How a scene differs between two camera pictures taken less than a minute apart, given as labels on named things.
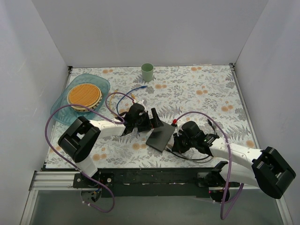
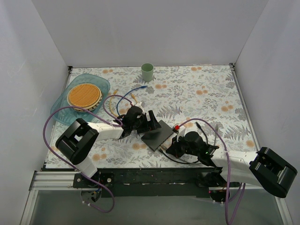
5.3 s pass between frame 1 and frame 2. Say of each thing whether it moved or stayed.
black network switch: moved
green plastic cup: stayed
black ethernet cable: moved
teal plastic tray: stayed
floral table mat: stayed
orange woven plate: stayed
